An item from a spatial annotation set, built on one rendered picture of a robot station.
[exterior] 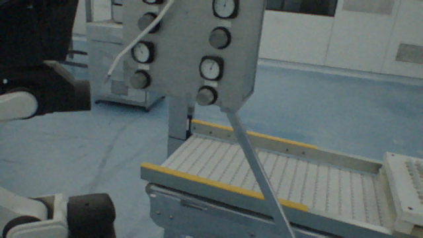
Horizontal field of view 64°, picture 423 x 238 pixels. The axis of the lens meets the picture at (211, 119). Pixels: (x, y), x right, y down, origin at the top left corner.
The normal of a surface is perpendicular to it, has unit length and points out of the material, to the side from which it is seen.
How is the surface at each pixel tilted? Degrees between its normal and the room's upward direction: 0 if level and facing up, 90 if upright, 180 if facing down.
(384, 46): 90
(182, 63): 90
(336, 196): 0
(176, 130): 90
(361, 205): 0
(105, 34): 90
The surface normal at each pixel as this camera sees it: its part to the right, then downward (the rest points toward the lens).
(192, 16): -0.33, 0.33
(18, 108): 0.36, 0.38
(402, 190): 0.08, -0.92
